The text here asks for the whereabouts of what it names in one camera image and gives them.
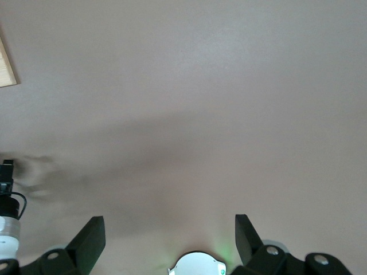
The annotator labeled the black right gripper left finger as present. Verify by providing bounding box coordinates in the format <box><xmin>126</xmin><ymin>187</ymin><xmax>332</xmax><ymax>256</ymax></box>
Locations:
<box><xmin>19</xmin><ymin>216</ymin><xmax>106</xmax><ymax>275</ymax></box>

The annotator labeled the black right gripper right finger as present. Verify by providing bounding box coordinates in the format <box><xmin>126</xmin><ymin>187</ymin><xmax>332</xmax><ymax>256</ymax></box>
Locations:
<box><xmin>235</xmin><ymin>214</ymin><xmax>290</xmax><ymax>275</ymax></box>

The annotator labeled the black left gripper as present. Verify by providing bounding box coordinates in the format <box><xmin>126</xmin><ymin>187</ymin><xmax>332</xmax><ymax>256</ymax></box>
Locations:
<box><xmin>0</xmin><ymin>159</ymin><xmax>15</xmax><ymax>195</ymax></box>

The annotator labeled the bamboo cutting board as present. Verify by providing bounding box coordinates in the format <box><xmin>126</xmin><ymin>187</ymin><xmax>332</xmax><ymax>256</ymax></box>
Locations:
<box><xmin>0</xmin><ymin>25</ymin><xmax>21</xmax><ymax>88</ymax></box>

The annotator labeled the brown table cover sheet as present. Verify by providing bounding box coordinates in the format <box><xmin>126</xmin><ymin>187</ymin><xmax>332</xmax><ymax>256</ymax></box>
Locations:
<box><xmin>0</xmin><ymin>0</ymin><xmax>367</xmax><ymax>275</ymax></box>

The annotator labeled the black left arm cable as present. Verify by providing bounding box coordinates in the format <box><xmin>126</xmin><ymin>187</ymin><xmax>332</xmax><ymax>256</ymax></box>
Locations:
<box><xmin>10</xmin><ymin>191</ymin><xmax>28</xmax><ymax>222</ymax></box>

